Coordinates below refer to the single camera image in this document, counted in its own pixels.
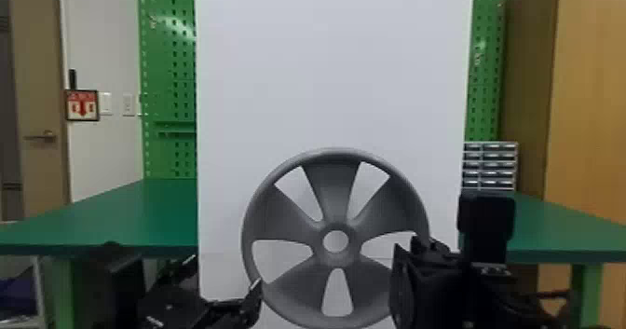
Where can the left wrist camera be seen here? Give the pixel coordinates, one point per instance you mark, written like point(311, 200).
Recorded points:
point(115, 287)

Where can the grey wheel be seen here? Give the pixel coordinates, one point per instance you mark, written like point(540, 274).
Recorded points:
point(337, 184)

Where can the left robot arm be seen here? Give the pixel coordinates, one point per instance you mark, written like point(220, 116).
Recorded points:
point(171, 296)

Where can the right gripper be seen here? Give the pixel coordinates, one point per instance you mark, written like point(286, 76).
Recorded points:
point(452, 291)

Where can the red wall sign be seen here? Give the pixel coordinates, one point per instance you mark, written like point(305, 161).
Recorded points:
point(82, 105)

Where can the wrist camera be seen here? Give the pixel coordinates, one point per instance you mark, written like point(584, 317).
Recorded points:
point(486, 223)
point(115, 287)

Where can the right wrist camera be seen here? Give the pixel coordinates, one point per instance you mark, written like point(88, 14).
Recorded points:
point(486, 223)

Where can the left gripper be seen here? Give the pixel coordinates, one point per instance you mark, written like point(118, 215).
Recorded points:
point(222, 313)

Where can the brown door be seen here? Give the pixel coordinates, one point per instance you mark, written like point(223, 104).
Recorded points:
point(39, 76)

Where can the white wall switch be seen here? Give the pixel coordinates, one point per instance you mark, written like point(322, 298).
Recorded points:
point(128, 104)
point(105, 103)

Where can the white drawer cabinet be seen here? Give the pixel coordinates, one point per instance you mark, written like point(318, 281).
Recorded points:
point(490, 166)

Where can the white panel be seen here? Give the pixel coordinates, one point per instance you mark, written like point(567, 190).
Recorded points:
point(332, 76)

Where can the brown wooden cupboard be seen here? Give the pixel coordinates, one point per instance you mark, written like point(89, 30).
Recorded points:
point(577, 86)

